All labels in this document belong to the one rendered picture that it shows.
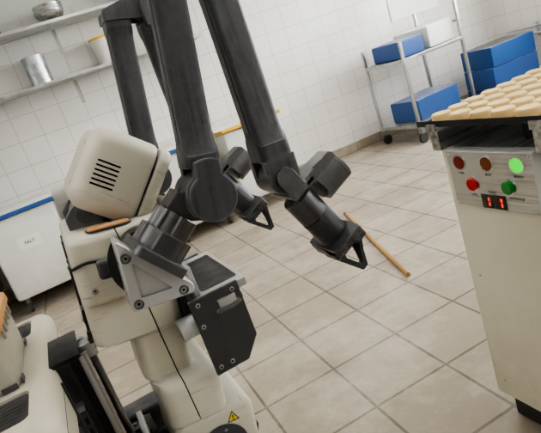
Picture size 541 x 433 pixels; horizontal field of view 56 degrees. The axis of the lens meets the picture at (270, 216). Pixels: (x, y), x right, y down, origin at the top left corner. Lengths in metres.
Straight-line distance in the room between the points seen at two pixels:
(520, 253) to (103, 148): 0.95
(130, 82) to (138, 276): 0.54
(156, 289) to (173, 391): 0.28
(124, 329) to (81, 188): 0.27
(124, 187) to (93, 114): 3.85
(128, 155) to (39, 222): 3.26
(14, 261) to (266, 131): 3.50
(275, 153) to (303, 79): 4.46
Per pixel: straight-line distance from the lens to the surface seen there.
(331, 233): 0.91
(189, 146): 0.79
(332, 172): 0.90
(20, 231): 4.17
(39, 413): 0.88
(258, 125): 0.83
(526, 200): 1.21
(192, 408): 1.06
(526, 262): 1.34
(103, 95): 4.77
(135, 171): 0.92
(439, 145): 1.33
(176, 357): 1.05
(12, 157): 4.77
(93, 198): 0.92
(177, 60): 0.80
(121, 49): 1.23
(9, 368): 0.98
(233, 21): 0.84
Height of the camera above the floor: 1.18
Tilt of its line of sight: 16 degrees down
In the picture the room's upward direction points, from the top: 19 degrees counter-clockwise
